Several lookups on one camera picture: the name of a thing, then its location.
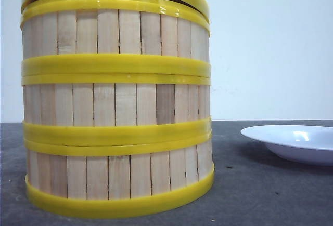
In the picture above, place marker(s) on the white plate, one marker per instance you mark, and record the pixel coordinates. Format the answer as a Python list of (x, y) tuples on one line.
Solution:
[(299, 143)]

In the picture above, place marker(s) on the side bamboo steamer basket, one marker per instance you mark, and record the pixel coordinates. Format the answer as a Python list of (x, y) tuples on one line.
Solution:
[(114, 41)]

